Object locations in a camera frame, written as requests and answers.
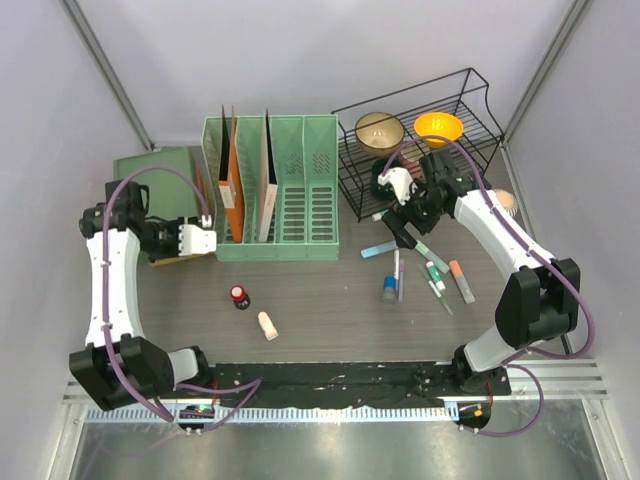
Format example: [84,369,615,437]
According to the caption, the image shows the black wire rack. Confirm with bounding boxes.
[329,67,505,224]

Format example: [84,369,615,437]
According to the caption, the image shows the light blue highlighter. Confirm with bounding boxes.
[360,240,397,259]

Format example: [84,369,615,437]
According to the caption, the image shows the white pen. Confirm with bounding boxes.
[393,248,400,282]

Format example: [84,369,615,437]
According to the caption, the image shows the pink mug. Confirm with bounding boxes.
[398,143,430,179]

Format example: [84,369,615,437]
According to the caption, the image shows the green file organizer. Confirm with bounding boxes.
[201,114,339,262]

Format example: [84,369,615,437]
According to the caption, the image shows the white folder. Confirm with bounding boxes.
[256,111,278,243]

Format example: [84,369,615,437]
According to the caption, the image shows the green highlighter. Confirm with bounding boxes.
[415,241,450,273]

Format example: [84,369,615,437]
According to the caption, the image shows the small green glue stick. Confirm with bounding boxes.
[425,261,446,292]

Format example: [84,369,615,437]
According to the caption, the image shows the orange folder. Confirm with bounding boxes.
[218,107,245,243]

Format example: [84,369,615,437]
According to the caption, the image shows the pink eraser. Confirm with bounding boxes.
[257,311,278,341]

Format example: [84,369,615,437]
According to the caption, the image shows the white cable tray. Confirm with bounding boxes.
[85,402,459,424]

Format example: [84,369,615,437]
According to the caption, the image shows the blue grey bottle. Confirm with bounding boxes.
[382,276,396,303]

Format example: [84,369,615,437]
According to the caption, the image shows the red black stamp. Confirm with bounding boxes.
[230,285,251,310]

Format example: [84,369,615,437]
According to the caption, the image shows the dark green mug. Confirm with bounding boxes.
[370,158,395,202]

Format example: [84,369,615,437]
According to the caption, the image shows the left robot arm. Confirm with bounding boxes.
[69,181,217,411]

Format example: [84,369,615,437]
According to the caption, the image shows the green white glue stick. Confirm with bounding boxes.
[371,210,387,222]

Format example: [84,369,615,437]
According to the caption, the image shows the brown glass bowl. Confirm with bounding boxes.
[354,112,405,158]

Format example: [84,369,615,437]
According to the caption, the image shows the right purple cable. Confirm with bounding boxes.
[381,135,597,439]

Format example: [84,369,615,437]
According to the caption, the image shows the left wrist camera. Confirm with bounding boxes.
[178,215,217,257]

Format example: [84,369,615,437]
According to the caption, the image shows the orange highlighter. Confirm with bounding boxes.
[449,260,475,304]

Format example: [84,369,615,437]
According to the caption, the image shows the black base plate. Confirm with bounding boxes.
[210,361,511,410]

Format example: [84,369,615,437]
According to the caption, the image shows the drawer box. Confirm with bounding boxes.
[112,145,216,268]

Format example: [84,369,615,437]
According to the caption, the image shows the green pen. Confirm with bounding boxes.
[419,265,453,316]

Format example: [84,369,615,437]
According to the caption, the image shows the striped ceramic mug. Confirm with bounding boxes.
[494,189,519,218]

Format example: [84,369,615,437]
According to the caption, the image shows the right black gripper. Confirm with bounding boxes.
[382,178,446,250]

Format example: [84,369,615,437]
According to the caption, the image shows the orange bowl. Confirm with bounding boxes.
[414,112,464,149]

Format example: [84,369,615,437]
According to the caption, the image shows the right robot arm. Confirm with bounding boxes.
[375,153,580,395]

